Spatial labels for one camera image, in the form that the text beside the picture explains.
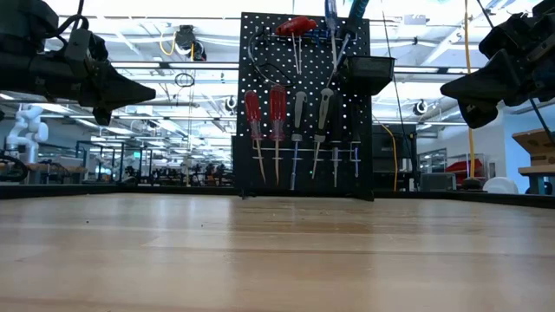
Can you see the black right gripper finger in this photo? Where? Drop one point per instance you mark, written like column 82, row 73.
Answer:
column 485, row 84
column 477, row 115

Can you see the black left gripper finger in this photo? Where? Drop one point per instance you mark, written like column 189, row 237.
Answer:
column 103, row 116
column 117, row 89

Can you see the black plastic bin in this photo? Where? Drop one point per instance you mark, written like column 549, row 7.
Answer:
column 366, row 73

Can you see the large clear red screwdriver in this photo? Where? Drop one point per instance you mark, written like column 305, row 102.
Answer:
column 278, row 108

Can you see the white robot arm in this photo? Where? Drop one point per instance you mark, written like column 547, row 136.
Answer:
column 28, row 130

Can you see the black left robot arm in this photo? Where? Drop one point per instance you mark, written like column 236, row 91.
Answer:
column 21, row 26

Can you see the red plastic bin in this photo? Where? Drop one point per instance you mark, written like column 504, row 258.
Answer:
column 464, row 167

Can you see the cardboard box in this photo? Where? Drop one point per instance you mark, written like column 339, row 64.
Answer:
column 537, row 147

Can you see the black round stand base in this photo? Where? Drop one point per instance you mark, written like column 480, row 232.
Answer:
column 472, row 184

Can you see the white dome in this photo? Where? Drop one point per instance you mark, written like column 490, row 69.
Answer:
column 500, row 184

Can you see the grey box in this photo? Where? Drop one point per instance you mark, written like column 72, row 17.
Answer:
column 438, row 182

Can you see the wooden top table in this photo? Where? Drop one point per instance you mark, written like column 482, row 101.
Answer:
column 537, row 170

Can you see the black cabinet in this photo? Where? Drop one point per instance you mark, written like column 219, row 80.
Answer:
column 386, row 173

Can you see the black metal pegboard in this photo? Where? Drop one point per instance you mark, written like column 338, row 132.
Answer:
column 243, row 173

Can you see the metal pegboard hook rack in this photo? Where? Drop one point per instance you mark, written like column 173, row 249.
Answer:
column 282, row 38

